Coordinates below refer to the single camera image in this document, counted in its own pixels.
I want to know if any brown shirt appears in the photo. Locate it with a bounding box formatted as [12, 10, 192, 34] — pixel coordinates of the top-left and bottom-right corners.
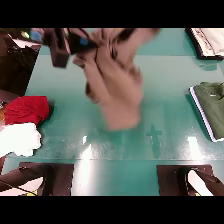
[72, 28, 161, 132]

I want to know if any red garment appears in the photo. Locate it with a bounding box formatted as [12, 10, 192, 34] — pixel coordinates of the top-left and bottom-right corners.
[4, 95, 51, 126]

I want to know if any green shirt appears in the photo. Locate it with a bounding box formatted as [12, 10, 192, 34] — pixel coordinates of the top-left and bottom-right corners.
[193, 81, 224, 140]

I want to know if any white garment with black trim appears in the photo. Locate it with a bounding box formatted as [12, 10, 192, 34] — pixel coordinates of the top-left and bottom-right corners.
[185, 28, 224, 61]

